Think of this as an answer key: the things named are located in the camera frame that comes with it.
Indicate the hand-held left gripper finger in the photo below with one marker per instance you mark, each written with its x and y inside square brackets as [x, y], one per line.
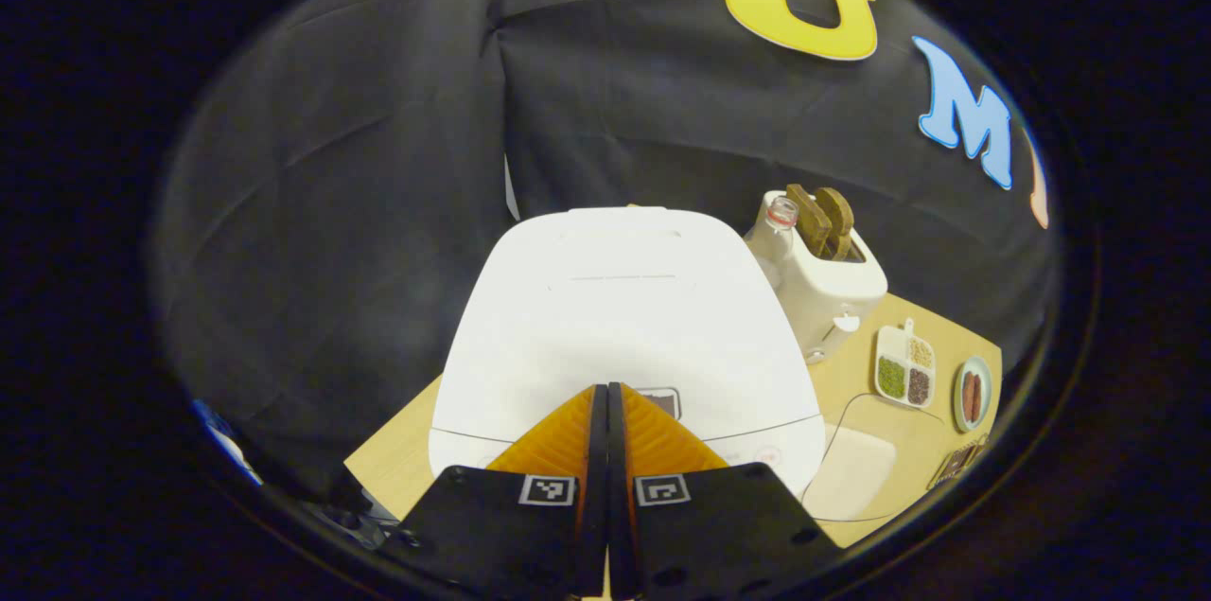
[617, 487]
[597, 487]

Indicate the white rice cooker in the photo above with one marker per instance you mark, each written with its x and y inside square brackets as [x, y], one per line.
[615, 327]

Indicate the clear container of white rice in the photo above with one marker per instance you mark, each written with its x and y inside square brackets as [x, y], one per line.
[856, 473]

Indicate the white toaster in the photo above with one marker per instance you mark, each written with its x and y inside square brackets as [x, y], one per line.
[833, 298]

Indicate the white divided grain dish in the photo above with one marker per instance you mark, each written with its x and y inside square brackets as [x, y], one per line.
[904, 369]

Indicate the clear plastic water bottle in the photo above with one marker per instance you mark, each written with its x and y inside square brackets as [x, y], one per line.
[781, 213]

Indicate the brown toast slice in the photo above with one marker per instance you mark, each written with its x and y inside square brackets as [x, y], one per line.
[838, 220]
[811, 218]

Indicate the black backdrop cloth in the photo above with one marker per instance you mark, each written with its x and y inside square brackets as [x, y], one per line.
[378, 203]

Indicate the red meat piece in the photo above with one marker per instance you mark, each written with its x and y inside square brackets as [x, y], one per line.
[976, 397]
[966, 396]

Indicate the pale green plate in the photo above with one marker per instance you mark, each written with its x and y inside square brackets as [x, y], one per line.
[986, 393]

